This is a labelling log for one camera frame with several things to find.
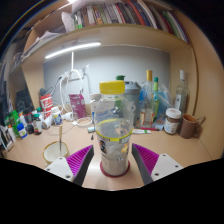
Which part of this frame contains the blue-capped white bottle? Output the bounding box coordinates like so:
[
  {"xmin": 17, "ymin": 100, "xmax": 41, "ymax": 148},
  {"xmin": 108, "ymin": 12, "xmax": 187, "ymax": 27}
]
[{"xmin": 16, "ymin": 122, "xmax": 29, "ymax": 140}]

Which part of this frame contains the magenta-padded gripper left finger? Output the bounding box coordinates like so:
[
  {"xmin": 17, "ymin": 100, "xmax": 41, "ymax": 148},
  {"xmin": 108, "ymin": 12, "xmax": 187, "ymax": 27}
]
[{"xmin": 44, "ymin": 144, "xmax": 95, "ymax": 187}]

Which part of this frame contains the clear plastic bag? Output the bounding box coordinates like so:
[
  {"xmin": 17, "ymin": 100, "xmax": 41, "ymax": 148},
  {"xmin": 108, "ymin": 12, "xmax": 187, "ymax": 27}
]
[{"xmin": 141, "ymin": 82, "xmax": 175, "ymax": 129}]

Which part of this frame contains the red and white canister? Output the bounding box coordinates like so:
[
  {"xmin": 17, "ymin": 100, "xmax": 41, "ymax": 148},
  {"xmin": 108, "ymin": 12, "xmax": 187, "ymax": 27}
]
[{"xmin": 38, "ymin": 93, "xmax": 55, "ymax": 120}]

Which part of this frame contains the white tube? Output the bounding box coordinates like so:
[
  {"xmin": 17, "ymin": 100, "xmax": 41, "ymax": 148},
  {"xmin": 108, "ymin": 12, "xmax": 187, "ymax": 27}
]
[{"xmin": 131, "ymin": 128, "xmax": 152, "ymax": 135}]

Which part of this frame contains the white and blue box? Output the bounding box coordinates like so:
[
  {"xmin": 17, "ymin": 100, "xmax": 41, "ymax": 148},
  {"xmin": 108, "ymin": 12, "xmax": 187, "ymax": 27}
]
[{"xmin": 89, "ymin": 93, "xmax": 101, "ymax": 125}]

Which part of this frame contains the clear glass bottle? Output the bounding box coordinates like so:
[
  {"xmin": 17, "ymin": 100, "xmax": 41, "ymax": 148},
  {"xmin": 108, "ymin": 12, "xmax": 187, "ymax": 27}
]
[{"xmin": 174, "ymin": 69, "xmax": 190, "ymax": 115}]

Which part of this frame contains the dark green-capped pill bottle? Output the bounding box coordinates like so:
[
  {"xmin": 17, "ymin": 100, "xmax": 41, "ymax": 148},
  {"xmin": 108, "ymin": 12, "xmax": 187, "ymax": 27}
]
[{"xmin": 31, "ymin": 113, "xmax": 44, "ymax": 136}]

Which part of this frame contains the brown jar with white lid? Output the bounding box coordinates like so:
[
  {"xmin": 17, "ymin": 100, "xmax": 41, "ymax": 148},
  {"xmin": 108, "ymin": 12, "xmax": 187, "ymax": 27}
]
[{"xmin": 163, "ymin": 107, "xmax": 183, "ymax": 136}]

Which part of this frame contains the wooden stick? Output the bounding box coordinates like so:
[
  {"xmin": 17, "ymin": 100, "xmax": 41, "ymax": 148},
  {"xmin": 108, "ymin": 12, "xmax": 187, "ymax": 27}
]
[{"xmin": 58, "ymin": 125, "xmax": 63, "ymax": 153}]

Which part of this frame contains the under-shelf light bar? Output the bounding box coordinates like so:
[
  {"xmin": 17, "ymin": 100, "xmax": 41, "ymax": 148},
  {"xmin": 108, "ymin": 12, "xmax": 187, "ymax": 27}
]
[{"xmin": 44, "ymin": 41, "xmax": 102, "ymax": 60}]

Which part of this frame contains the white wall power outlet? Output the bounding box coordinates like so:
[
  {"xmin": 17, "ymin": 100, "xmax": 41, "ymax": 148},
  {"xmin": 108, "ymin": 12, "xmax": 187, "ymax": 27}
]
[{"xmin": 59, "ymin": 64, "xmax": 90, "ymax": 83}]

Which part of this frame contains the clear yellow-capped drink bottle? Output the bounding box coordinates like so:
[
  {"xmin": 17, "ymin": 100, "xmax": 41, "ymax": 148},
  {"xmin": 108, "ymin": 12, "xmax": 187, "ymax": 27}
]
[{"xmin": 93, "ymin": 80, "xmax": 135, "ymax": 177}]

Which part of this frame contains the brown mug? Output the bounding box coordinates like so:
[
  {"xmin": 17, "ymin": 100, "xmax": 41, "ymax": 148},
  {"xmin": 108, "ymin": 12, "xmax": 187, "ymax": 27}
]
[{"xmin": 178, "ymin": 113, "xmax": 206, "ymax": 140}]

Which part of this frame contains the white pill bottle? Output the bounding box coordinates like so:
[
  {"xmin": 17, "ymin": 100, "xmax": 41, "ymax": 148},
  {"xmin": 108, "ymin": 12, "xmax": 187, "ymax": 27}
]
[{"xmin": 50, "ymin": 106, "xmax": 64, "ymax": 127}]

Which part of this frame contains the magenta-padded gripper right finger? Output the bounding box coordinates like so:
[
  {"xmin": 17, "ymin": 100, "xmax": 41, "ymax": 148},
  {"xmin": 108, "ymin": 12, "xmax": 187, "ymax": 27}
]
[{"xmin": 130, "ymin": 143, "xmax": 184, "ymax": 185}]

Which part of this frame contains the magenta pouch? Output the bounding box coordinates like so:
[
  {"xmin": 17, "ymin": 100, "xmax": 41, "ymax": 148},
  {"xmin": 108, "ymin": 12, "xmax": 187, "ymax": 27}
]
[{"xmin": 68, "ymin": 93, "xmax": 88, "ymax": 120}]

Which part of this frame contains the slim green bottle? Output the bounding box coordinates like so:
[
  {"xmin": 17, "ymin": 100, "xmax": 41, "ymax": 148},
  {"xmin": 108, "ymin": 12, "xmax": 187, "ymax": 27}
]
[{"xmin": 152, "ymin": 76, "xmax": 161, "ymax": 118}]

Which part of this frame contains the wooden shelf unit with books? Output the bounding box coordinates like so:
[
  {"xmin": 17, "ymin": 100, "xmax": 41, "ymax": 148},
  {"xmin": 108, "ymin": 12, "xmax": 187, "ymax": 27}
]
[{"xmin": 9, "ymin": 0, "xmax": 198, "ymax": 116}]

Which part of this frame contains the flat round red coaster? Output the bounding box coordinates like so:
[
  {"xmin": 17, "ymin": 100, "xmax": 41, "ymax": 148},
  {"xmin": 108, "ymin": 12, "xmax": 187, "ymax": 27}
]
[{"xmin": 99, "ymin": 159, "xmax": 131, "ymax": 179}]

